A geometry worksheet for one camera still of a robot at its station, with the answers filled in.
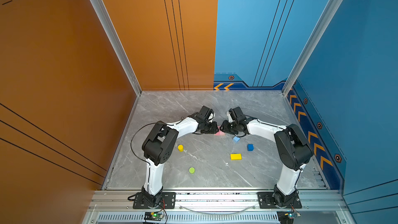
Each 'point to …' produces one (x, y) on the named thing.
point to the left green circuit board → (153, 216)
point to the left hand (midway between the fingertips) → (218, 129)
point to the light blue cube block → (236, 139)
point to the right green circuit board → (287, 216)
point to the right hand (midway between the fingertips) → (220, 128)
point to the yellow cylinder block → (181, 148)
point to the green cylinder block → (192, 170)
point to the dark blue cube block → (250, 147)
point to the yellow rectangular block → (236, 156)
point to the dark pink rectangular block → (219, 133)
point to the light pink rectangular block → (224, 134)
